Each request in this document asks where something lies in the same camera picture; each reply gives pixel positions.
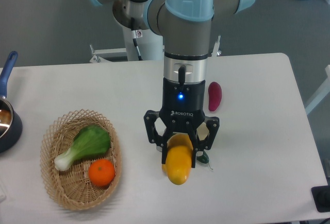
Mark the white frame at right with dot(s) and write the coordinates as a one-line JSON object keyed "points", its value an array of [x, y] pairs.
{"points": [[319, 94]]}

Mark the woven wicker basket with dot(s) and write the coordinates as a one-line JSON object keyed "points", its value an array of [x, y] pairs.
{"points": [[72, 189]]}

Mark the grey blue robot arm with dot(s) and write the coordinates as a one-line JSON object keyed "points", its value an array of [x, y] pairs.
{"points": [[185, 26]]}

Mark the purple sweet potato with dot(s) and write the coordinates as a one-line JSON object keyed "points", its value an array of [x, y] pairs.
{"points": [[215, 96]]}

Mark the green chili pepper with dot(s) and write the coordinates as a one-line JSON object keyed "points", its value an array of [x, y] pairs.
{"points": [[204, 159]]}

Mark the blue saucepan with handle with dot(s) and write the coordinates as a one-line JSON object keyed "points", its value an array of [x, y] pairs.
{"points": [[11, 123]]}

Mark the black device at table edge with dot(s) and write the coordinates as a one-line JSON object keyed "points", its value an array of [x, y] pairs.
{"points": [[321, 198]]}

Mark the green bok choy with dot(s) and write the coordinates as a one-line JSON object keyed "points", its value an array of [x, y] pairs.
{"points": [[91, 141]]}

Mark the orange tangerine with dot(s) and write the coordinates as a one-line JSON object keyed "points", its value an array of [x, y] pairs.
{"points": [[101, 172]]}

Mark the yellow mango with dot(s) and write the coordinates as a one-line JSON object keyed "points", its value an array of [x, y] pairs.
{"points": [[179, 159]]}

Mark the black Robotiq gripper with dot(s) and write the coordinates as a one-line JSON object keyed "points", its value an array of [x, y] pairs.
{"points": [[182, 111]]}

